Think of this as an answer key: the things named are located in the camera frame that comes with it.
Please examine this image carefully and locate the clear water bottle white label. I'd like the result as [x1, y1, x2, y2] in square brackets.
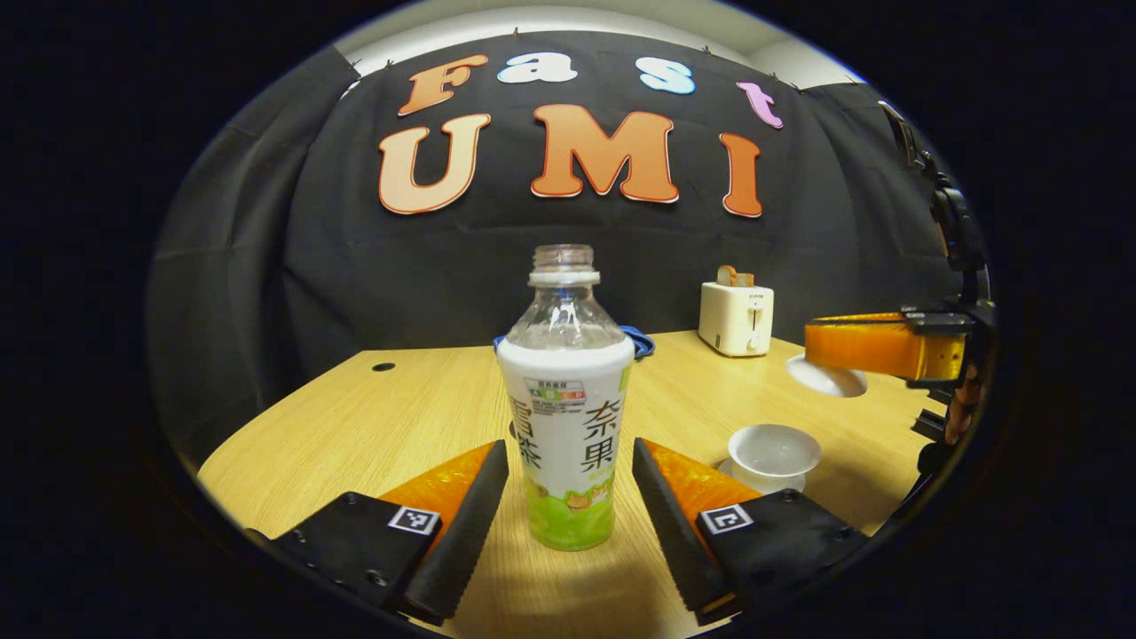
[495, 244, 636, 553]

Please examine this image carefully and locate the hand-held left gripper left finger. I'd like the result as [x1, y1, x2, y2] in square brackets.
[244, 439, 511, 625]

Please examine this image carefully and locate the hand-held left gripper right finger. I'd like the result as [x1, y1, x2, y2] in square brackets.
[632, 437, 871, 622]

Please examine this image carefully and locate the black backdrop cloth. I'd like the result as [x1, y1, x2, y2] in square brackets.
[146, 31, 986, 462]

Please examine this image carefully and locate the blue towel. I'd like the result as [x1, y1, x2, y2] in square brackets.
[493, 325, 656, 359]

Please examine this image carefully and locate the white toaster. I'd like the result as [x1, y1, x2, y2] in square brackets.
[698, 280, 775, 358]

